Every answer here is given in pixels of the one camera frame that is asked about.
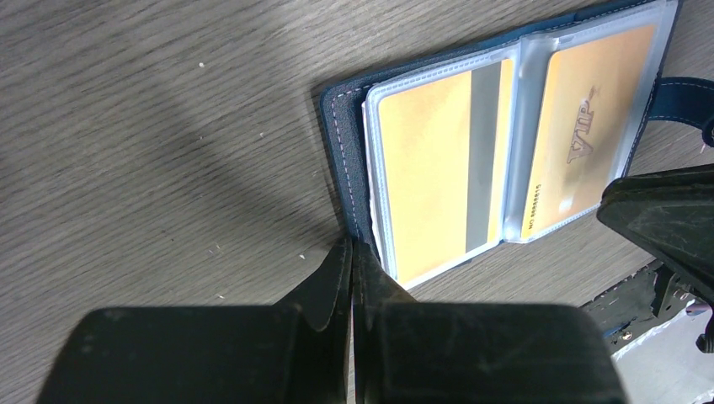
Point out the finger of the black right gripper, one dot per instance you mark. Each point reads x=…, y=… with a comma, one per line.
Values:
x=669, y=214

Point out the gold VIP credit card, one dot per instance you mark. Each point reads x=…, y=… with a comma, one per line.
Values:
x=588, y=96

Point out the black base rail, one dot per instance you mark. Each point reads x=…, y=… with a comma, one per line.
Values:
x=640, y=302

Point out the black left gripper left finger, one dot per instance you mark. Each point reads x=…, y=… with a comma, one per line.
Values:
x=292, y=351

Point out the blue card holder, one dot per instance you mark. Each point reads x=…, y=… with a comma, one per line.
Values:
x=348, y=109

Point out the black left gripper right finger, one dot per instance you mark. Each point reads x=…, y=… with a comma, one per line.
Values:
x=407, y=351

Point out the tan credit card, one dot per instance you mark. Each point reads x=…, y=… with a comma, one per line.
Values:
x=444, y=145

